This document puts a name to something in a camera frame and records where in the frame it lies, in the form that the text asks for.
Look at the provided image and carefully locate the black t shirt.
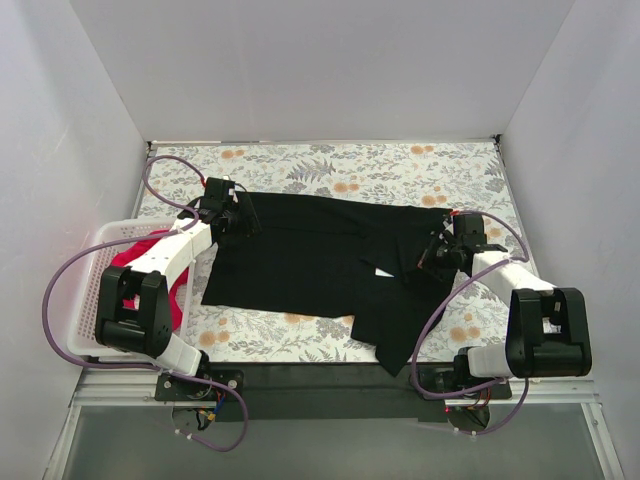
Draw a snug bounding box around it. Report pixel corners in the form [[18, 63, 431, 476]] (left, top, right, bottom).
[[203, 192, 456, 376]]

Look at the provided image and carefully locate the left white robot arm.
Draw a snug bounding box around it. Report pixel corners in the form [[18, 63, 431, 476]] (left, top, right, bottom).
[[95, 177, 261, 400]]

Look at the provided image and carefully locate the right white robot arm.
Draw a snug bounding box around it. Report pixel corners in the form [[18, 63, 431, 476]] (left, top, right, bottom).
[[410, 210, 593, 399]]

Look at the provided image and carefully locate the floral table cloth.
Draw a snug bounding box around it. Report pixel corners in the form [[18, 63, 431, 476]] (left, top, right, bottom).
[[137, 141, 524, 363]]

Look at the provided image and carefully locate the red t shirt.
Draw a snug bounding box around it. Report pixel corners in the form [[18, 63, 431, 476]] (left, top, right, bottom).
[[111, 232, 194, 332]]

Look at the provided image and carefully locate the white plastic laundry basket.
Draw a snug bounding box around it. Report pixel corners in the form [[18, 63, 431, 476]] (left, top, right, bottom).
[[67, 219, 185, 362]]

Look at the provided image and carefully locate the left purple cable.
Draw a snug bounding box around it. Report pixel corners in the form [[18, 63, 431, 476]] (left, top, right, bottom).
[[41, 155, 250, 453]]

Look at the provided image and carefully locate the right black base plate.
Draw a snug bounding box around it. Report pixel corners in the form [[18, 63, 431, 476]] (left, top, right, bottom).
[[418, 365, 513, 434]]

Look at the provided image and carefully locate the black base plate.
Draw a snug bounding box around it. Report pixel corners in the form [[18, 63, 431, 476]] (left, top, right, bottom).
[[153, 368, 244, 432], [418, 365, 513, 434]]

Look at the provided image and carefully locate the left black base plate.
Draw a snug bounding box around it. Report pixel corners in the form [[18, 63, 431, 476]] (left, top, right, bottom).
[[153, 368, 244, 432]]

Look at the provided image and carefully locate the aluminium frame rail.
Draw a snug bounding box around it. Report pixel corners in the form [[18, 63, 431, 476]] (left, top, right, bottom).
[[76, 363, 600, 416]]

